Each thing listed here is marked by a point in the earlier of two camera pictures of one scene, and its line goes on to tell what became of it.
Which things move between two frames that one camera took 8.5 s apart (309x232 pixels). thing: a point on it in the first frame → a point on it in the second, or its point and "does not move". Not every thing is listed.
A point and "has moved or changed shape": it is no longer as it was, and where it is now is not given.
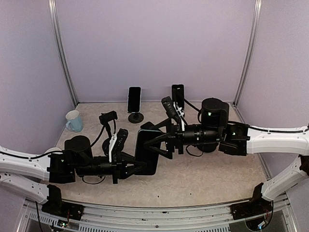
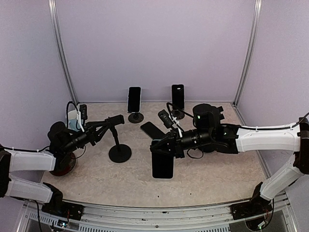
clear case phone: x=178 y=94 does not move
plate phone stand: x=135 y=118 does not move
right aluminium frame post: x=257 y=21 does not move
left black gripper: x=119 y=168 → x=96 y=135
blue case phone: x=134 y=99 does not move
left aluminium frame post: x=53 y=20 does not move
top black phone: x=149 y=125 does not move
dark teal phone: x=149 y=155 → x=162 y=166
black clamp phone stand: x=108 y=119 has moved or changed shape
